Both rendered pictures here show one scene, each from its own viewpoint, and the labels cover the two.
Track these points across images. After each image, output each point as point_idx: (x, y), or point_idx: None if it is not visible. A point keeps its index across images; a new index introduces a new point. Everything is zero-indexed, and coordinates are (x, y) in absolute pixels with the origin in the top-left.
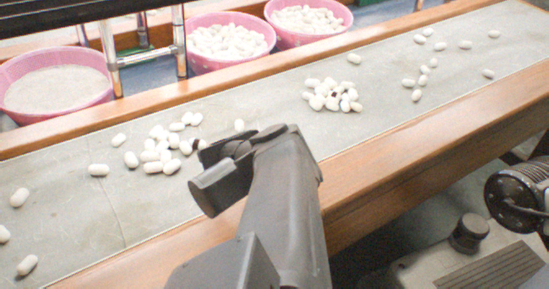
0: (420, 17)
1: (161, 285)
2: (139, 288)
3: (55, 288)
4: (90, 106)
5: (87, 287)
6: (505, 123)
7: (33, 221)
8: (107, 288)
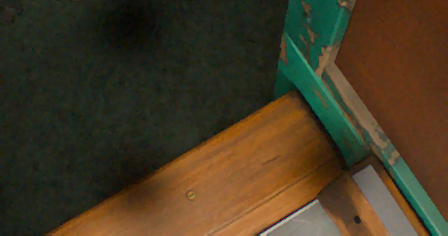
0: None
1: (76, 234)
2: (103, 230)
3: (210, 234)
4: None
5: (170, 233)
6: None
7: None
8: (144, 231)
